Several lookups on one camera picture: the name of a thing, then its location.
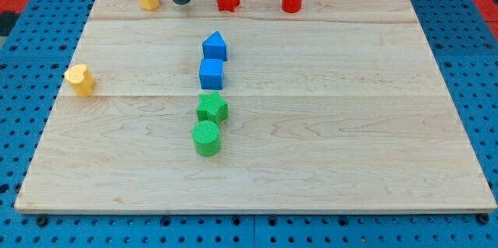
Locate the yellow heart block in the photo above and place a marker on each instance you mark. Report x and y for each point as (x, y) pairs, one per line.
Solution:
(80, 79)

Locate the green star block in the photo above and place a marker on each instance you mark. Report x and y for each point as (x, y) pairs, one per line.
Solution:
(212, 107)

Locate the green cylinder block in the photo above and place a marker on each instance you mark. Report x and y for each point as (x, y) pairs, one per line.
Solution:
(206, 138)

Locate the blue cube block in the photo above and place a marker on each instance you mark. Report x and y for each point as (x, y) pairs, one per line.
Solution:
(211, 74)

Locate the blue triangle block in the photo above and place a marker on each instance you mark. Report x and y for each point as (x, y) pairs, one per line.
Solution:
(214, 47)

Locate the light wooden board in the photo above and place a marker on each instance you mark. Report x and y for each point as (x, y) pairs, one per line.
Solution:
(339, 108)

